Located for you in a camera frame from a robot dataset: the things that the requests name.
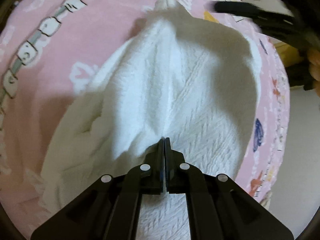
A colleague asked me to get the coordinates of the white zip hoodie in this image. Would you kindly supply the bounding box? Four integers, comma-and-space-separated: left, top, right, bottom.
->
39, 0, 262, 240

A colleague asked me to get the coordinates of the person right hand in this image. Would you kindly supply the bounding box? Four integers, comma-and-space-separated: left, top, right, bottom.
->
308, 48, 320, 97

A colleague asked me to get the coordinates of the pink patterned bed blanket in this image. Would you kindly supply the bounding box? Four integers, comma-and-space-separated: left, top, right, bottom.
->
1, 0, 290, 238

